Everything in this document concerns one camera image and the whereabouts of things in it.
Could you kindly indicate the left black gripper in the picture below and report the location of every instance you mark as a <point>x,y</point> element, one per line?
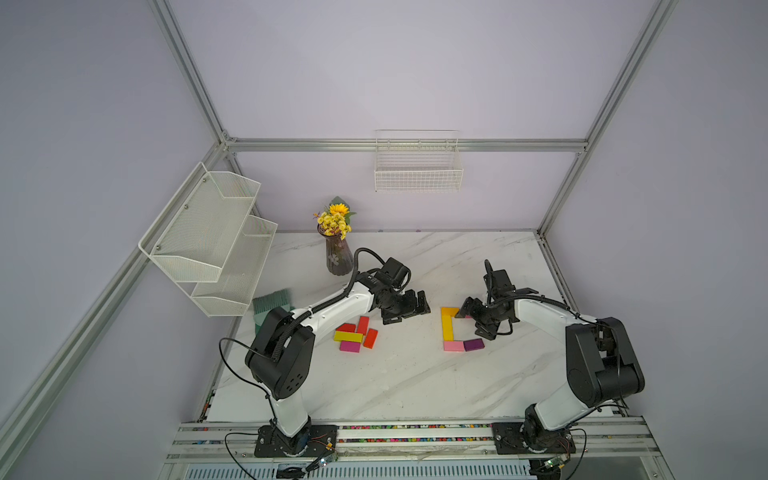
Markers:
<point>410,307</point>

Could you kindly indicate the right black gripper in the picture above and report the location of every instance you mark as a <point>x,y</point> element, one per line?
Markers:
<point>470,307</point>

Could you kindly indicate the orange block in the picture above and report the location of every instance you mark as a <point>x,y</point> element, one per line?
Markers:
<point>449,312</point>

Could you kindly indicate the yellow block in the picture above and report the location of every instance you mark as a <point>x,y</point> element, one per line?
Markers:
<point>447,328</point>
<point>344,336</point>

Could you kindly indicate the purple block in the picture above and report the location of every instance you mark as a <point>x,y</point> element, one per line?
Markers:
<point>473,344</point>

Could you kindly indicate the red block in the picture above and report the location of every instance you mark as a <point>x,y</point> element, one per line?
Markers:
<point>363,326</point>
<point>370,339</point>
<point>347,327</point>

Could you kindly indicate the pink block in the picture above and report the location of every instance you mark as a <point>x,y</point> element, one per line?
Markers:
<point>453,346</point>

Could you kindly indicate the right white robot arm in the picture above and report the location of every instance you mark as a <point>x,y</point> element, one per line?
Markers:
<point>601,364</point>

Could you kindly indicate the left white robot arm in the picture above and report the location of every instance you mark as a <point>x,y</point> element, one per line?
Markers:
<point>280,355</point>

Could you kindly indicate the magenta block in pile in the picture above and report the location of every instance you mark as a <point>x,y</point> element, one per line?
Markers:
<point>350,347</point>

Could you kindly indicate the dark glass vase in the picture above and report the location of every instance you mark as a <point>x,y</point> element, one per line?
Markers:
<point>339,257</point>

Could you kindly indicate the yellow flower bouquet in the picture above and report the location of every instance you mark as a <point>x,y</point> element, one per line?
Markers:
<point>334,221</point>

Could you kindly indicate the white two-tier mesh shelf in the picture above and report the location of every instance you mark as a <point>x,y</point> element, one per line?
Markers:
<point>210,242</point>

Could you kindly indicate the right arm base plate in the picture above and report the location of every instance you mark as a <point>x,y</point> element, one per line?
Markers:
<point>518,438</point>

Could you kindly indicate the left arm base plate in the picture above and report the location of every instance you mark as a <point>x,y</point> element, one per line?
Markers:
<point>311,441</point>

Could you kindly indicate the white wire wall basket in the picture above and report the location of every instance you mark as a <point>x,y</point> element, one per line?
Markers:
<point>417,171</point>

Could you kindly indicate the aluminium frame back bar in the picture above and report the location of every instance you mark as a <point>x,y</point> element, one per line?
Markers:
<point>371,145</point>

